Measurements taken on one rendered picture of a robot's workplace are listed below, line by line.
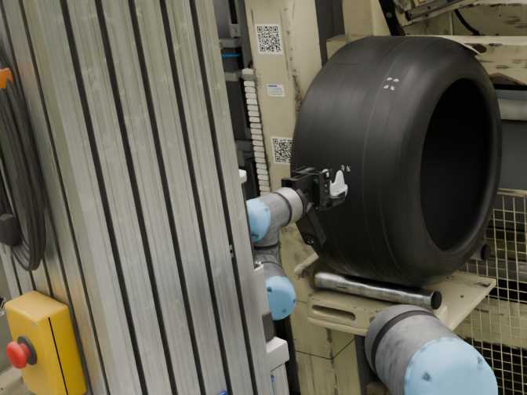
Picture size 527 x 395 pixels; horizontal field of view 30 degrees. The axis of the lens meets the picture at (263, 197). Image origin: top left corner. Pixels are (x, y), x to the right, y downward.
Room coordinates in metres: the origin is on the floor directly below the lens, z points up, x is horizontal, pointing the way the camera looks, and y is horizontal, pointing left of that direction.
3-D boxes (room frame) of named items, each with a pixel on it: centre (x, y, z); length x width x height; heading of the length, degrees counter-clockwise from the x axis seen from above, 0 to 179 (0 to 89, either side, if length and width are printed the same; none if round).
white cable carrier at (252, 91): (2.46, -0.02, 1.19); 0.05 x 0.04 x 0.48; 141
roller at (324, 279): (2.17, -0.24, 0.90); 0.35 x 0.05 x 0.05; 51
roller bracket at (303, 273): (2.40, -0.18, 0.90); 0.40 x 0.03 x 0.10; 141
